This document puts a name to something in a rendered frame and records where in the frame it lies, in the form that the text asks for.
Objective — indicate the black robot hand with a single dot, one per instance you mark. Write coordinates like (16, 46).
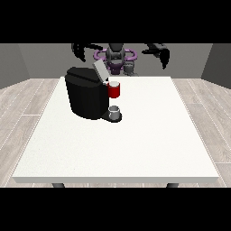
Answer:
(79, 51)
(164, 55)

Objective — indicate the pale grey machine lid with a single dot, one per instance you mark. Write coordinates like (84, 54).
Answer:
(100, 69)

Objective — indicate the small grey coffee pod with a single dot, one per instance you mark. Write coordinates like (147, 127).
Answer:
(128, 68)

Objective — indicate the black coffee machine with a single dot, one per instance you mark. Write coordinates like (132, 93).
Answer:
(84, 93)

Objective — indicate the red pod holder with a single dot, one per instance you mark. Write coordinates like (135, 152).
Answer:
(113, 92)

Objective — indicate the grey robot trunk purple rings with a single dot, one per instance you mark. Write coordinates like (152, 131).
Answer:
(115, 57)

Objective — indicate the small grey cup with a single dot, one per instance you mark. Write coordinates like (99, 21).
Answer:
(114, 113)

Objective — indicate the dark table leg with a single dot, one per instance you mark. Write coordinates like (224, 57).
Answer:
(172, 185)
(58, 185)

